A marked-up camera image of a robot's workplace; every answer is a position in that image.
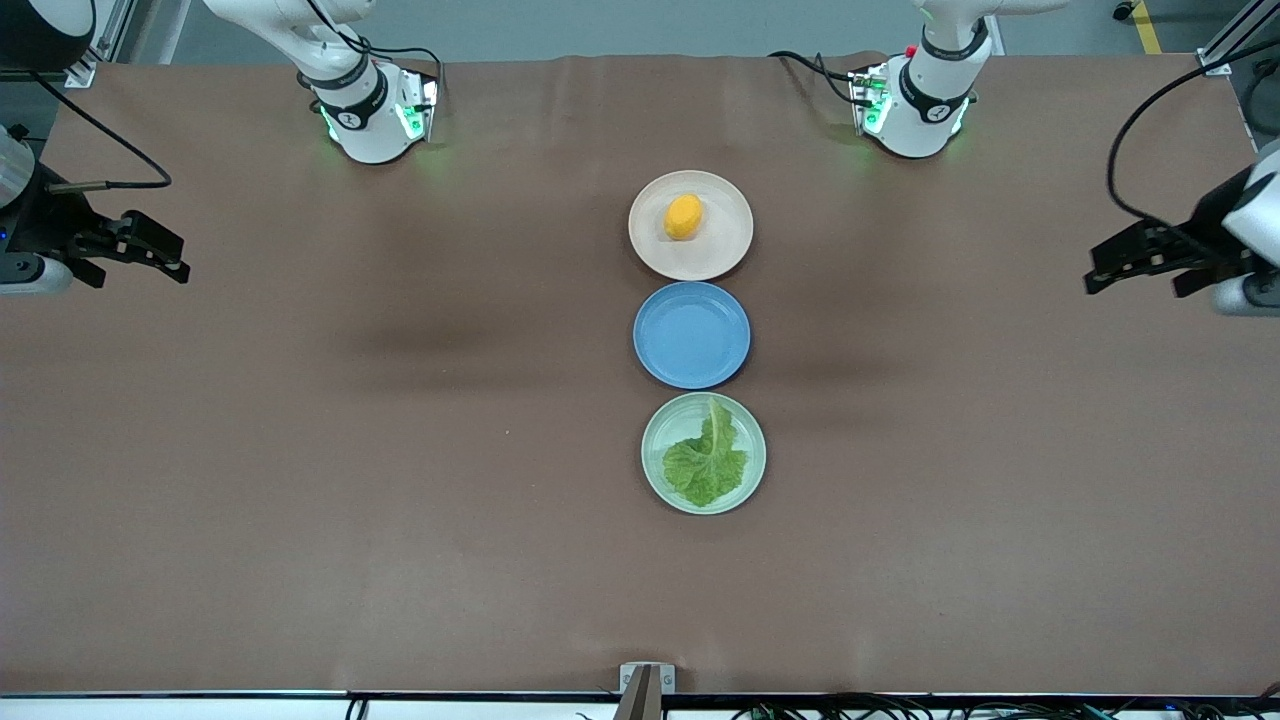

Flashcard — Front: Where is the yellow lemon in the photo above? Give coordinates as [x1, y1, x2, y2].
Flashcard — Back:
[664, 194, 705, 242]

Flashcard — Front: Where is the green lettuce leaf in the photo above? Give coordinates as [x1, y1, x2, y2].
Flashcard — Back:
[661, 396, 750, 508]

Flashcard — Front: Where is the table cover sheet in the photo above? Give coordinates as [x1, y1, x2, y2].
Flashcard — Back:
[0, 52, 1280, 698]

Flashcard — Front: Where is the beige round plate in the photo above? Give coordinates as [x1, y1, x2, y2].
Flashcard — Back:
[628, 170, 755, 282]

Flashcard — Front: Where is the blue round plate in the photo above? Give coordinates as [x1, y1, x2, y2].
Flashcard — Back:
[633, 281, 752, 390]

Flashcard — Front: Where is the pale green round plate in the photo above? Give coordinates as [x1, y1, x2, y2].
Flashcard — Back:
[640, 391, 768, 516]

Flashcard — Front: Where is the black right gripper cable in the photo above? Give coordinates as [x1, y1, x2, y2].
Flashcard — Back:
[28, 68, 173, 192]

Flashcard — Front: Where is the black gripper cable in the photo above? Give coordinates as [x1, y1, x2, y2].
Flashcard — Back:
[28, 68, 173, 192]
[1104, 40, 1280, 263]

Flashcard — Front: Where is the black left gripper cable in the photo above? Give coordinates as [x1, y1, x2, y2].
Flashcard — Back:
[1104, 40, 1280, 263]

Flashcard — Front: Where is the aluminium frame profile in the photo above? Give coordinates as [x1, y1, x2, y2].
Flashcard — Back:
[1195, 0, 1280, 77]
[60, 0, 139, 89]

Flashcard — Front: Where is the black right arm base cable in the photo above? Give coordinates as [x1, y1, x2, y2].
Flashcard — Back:
[300, 0, 447, 101]

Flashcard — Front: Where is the black arm base cable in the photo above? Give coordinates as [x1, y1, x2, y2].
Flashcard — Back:
[300, 0, 447, 101]
[768, 50, 873, 107]

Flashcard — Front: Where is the black left arm base cable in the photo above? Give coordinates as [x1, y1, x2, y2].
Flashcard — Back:
[768, 50, 873, 107]

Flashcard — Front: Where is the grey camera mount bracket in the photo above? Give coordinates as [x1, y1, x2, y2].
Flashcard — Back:
[612, 662, 677, 720]

